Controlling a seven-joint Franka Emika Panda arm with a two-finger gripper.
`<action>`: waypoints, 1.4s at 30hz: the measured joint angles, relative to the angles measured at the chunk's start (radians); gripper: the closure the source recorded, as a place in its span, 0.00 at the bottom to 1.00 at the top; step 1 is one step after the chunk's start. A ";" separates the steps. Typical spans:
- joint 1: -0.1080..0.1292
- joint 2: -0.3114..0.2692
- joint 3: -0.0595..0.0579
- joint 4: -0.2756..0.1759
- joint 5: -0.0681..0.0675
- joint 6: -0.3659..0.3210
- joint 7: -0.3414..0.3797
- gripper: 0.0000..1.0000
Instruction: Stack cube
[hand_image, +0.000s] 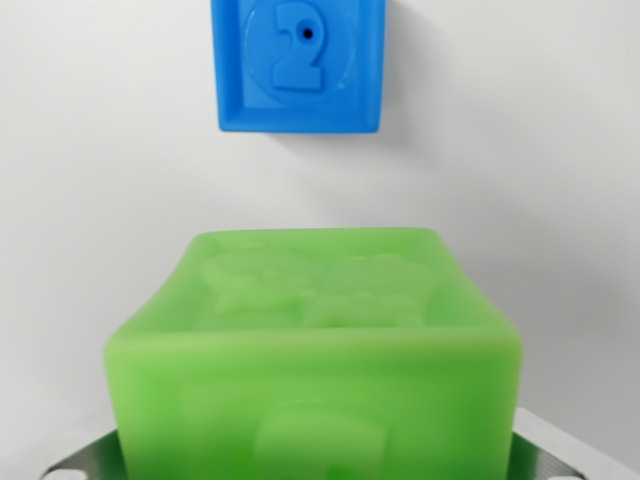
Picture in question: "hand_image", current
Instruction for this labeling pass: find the gripper left finger with black rubber pad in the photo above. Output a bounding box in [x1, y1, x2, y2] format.
[41, 430, 129, 480]

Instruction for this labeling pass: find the gripper right finger with black rubber pad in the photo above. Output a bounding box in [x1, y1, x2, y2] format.
[505, 407, 586, 480]

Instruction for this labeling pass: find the green number cube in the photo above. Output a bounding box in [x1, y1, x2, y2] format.
[102, 227, 524, 480]

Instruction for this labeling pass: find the blue number cube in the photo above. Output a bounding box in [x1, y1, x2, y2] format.
[209, 0, 387, 134]

